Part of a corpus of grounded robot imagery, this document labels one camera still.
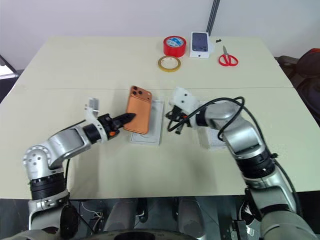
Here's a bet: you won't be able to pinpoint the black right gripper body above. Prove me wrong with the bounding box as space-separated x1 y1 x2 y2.
171 105 190 126

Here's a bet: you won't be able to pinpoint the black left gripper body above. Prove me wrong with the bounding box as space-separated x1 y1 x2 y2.
98 113 126 138

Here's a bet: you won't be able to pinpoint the orange smartphone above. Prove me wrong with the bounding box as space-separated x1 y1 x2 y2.
122 85 154 136

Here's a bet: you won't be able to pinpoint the white phone box base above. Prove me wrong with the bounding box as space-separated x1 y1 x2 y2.
129 99 165 147

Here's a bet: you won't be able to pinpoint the white phone box lid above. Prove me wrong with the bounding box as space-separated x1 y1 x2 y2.
198 126 230 151

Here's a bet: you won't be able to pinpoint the printed phone retail box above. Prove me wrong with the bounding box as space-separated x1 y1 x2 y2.
188 31 216 60

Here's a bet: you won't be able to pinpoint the black box under table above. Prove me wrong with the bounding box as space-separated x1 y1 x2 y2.
230 218 251 240

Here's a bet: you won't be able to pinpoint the yellow tape roll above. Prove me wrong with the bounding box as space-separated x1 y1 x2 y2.
157 55 183 73

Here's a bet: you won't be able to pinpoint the red tape roll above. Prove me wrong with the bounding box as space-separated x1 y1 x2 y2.
163 35 188 58

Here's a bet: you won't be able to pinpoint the dark rounded robot leg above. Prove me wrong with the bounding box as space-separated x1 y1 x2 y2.
176 196 209 239
102 198 139 239

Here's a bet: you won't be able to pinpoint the black vertical pole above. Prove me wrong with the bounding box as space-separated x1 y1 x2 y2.
206 0 219 37

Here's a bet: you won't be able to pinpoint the dark curved robot torso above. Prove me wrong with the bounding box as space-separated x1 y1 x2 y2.
84 226 210 240

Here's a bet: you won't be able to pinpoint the brown chair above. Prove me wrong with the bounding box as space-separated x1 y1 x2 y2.
274 55 301 79

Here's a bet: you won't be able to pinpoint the black bulky bag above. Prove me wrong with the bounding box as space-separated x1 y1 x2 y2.
291 48 320 122

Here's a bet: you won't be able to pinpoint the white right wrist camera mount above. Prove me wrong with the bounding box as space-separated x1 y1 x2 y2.
167 86 201 119

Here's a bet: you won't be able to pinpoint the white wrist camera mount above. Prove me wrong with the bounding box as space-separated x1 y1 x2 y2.
83 97 112 146
167 86 201 119

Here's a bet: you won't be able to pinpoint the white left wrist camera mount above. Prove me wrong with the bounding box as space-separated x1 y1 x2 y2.
83 97 112 146

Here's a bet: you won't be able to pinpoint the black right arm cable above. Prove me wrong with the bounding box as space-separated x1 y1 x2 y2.
165 95 301 216

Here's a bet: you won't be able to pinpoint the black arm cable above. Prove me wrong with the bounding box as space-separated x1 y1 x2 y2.
59 119 79 238
165 95 301 216

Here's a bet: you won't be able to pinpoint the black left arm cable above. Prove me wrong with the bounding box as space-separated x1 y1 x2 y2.
59 119 79 238

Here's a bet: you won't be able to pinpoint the red handled scissors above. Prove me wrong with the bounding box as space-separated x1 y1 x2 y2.
218 45 240 68

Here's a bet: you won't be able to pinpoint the white wires under table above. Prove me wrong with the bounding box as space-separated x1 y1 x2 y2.
81 199 105 227

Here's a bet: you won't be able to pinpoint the black metal frame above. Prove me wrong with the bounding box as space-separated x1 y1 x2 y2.
0 53 23 105

